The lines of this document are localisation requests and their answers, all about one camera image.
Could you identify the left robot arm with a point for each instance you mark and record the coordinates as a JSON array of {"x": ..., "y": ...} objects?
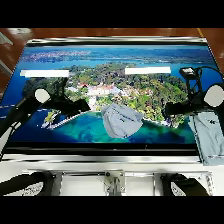
[{"x": 20, "y": 111}]

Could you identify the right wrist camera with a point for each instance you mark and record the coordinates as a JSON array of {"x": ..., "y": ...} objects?
[{"x": 188, "y": 72}]

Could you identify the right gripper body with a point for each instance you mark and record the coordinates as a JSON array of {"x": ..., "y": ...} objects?
[{"x": 178, "y": 108}]

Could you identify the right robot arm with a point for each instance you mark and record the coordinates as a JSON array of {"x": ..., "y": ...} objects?
[{"x": 213, "y": 96}]

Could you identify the crumpled grey shirt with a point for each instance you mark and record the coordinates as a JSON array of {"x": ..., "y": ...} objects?
[{"x": 120, "y": 120}]

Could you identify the silver frame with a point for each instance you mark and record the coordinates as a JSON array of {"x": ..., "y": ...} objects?
[{"x": 100, "y": 165}]

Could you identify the folded grey shirt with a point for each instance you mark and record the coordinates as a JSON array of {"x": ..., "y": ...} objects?
[{"x": 209, "y": 138}]

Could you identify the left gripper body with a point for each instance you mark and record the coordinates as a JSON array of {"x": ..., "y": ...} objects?
[{"x": 77, "y": 106}]

